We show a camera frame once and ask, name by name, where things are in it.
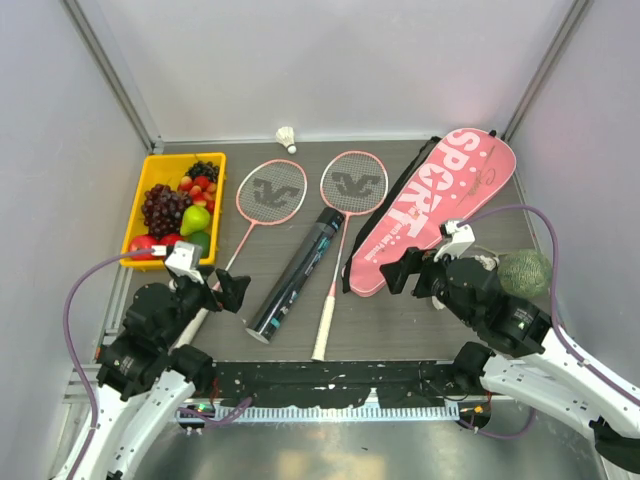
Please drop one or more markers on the white cable duct strip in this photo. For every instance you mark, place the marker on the white cable duct strip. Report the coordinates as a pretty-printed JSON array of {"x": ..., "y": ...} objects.
[{"x": 369, "y": 412}]

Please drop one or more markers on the purple grape bunch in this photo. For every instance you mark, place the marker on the purple grape bunch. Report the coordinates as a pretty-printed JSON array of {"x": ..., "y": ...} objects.
[{"x": 163, "y": 210}]

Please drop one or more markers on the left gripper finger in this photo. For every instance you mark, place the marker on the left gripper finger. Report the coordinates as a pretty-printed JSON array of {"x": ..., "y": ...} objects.
[
  {"x": 228, "y": 284},
  {"x": 228, "y": 301}
]

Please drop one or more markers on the left red apple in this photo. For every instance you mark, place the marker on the left red apple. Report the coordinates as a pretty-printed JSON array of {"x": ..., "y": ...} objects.
[{"x": 143, "y": 242}]

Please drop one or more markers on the yellow plastic bin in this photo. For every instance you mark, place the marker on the yellow plastic bin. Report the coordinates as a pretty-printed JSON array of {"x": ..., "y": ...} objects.
[{"x": 169, "y": 170}]

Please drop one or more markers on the left pink badminton racket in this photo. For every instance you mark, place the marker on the left pink badminton racket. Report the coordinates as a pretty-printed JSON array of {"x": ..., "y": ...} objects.
[{"x": 269, "y": 195}]

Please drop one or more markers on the pink racket bag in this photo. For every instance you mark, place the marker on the pink racket bag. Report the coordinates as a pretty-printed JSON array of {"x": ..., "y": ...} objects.
[{"x": 451, "y": 178}]

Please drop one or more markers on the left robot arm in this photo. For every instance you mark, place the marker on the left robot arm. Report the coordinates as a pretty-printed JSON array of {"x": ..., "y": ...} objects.
[{"x": 144, "y": 375}]

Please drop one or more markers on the black shuttlecock tube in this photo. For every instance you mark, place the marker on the black shuttlecock tube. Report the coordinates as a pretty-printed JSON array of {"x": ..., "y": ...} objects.
[{"x": 278, "y": 303}]

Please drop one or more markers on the green pear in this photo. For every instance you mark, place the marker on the green pear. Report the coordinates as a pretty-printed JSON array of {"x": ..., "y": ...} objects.
[{"x": 195, "y": 218}]

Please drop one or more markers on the white shuttlecock at back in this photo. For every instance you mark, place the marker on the white shuttlecock at back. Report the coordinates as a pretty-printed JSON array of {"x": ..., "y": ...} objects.
[{"x": 285, "y": 136}]

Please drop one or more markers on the right red apple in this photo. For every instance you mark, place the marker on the right red apple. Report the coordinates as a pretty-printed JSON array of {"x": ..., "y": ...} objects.
[{"x": 170, "y": 239}]

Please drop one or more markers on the green netted melon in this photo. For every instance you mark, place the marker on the green netted melon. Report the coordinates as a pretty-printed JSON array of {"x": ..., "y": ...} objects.
[{"x": 525, "y": 273}]

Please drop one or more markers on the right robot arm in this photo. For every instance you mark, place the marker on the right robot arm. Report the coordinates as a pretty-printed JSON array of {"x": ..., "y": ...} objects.
[{"x": 522, "y": 355}]

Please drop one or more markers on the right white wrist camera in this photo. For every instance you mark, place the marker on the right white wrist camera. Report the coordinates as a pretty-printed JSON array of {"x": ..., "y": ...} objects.
[{"x": 458, "y": 238}]

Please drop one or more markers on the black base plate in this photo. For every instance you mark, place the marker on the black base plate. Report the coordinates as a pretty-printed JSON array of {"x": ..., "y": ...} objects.
[{"x": 396, "y": 384}]

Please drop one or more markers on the green lime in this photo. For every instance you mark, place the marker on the green lime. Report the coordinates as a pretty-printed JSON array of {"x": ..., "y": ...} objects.
[{"x": 201, "y": 239}]

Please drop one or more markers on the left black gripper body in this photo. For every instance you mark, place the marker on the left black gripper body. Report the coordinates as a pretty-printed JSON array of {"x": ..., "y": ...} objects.
[{"x": 194, "y": 295}]

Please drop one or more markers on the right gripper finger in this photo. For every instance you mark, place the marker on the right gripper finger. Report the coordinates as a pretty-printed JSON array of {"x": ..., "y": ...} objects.
[
  {"x": 410, "y": 263},
  {"x": 396, "y": 279}
]

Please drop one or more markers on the red apple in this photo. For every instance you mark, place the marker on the red apple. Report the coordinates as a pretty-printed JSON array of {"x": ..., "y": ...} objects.
[
  {"x": 170, "y": 239},
  {"x": 143, "y": 242}
]

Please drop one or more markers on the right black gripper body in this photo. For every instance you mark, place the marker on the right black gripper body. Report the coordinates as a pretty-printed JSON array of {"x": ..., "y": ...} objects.
[{"x": 431, "y": 281}]

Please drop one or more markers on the pink badminton racket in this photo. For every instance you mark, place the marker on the pink badminton racket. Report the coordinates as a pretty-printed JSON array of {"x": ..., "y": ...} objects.
[
  {"x": 269, "y": 195},
  {"x": 354, "y": 183}
]

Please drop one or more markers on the right pink badminton racket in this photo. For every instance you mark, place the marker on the right pink badminton racket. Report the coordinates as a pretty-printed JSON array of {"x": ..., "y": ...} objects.
[{"x": 354, "y": 183}]

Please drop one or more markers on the black grape bunch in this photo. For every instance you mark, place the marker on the black grape bunch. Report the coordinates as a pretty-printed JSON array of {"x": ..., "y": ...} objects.
[{"x": 205, "y": 169}]

